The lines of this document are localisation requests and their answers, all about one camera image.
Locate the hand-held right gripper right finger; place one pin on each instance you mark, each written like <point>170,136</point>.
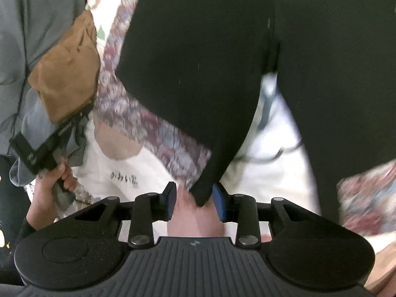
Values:
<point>219,202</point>

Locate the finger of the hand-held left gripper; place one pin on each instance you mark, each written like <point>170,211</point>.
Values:
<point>83,116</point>

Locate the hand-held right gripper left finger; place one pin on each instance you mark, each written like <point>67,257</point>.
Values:
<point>169,201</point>

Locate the blue-grey garment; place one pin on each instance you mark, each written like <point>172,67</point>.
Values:
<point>34,120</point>

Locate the black pants with floral lining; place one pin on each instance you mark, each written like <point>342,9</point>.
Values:
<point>201,52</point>

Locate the person's left forearm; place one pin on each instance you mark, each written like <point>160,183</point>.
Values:
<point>31,230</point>

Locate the person's left hand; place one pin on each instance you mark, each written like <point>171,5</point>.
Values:
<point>43,198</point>

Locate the brown garment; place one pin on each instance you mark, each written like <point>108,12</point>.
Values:
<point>65,68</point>

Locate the white bear printed blanket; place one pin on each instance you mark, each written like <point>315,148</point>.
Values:
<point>278,161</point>

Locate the grey cloth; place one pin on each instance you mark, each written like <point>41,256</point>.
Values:
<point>31,21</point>

